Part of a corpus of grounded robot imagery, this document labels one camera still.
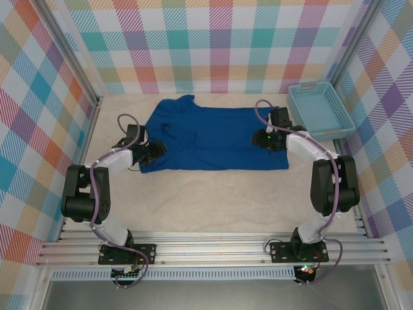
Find blue t-shirt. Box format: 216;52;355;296
139;94;290;174

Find light blue plastic basket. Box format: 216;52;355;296
287;81;356;141

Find small circuit board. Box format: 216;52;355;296
111;265;143;280

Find circuit board with lit LED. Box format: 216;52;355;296
295;264;316;282

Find aluminium side rail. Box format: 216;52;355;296
332;138;372;239
56;96;103;242

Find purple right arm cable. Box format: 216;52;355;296
255;99;343;287

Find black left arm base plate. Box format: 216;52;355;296
98;243;157;266

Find long aluminium base rail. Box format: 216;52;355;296
35;229;391;268

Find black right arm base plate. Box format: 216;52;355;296
270;242;329;263

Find aluminium frame post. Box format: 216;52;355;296
321;0;381;103
34;0;105;108

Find white slotted cable duct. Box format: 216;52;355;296
51;269;296;281

